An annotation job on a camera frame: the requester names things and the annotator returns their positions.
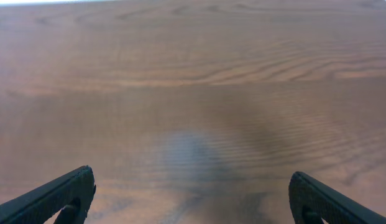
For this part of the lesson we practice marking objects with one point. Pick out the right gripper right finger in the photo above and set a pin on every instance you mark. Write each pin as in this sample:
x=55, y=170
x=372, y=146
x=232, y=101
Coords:
x=311, y=201

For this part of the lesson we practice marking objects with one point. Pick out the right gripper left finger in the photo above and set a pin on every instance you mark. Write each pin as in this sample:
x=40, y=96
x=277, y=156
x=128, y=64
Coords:
x=69, y=197

